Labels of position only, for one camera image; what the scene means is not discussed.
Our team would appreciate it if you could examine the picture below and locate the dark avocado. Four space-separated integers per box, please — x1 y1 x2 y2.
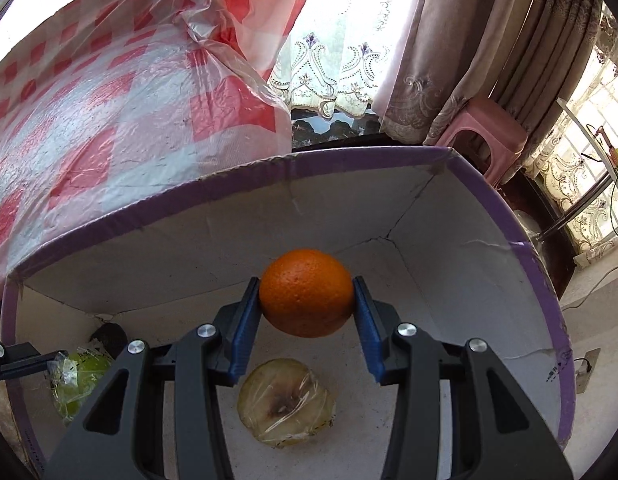
92 323 130 358

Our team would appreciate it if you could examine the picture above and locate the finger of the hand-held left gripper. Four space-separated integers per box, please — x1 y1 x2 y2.
0 330 52 383

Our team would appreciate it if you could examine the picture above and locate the beige embroidered curtain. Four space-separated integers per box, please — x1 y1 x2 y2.
374 0 537 147

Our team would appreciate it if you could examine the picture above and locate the dark stone windowsill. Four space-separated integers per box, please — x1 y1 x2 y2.
290 109 386 150

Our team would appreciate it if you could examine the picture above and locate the large orange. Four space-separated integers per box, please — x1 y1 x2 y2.
259 248 355 338

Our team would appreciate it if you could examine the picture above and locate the brown pleated curtain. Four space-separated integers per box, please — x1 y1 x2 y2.
489 0 606 136

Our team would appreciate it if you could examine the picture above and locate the white cable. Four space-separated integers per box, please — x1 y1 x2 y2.
564 260 618 311

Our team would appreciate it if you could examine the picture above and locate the wall socket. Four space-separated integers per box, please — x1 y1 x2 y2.
574 347 600 395

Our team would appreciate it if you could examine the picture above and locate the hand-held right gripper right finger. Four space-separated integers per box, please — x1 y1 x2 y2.
352 275 574 480

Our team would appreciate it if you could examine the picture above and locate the wrapped half apple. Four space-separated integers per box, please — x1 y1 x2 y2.
237 358 336 448

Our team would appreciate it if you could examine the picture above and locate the plastic-wrapped green cabbage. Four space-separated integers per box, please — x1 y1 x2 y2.
48 351 115 423

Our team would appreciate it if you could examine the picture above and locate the pink plastic stool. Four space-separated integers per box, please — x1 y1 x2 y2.
436 98 528 188

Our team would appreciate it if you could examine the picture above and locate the purple-rimmed cardboard box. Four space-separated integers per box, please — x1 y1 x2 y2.
0 146 576 480

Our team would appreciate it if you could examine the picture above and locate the white round pedestal table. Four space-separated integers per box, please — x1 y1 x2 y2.
514 95 618 246

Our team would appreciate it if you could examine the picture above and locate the floral lace curtain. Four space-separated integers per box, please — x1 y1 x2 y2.
524 10 618 267

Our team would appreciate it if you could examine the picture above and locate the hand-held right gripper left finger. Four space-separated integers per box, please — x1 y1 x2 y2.
42 276 262 480

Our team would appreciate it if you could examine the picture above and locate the white embroidered sheer curtain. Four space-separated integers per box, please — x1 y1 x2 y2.
266 0 425 117

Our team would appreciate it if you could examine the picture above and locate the red checked plastic bag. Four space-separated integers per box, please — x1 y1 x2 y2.
0 0 324 306

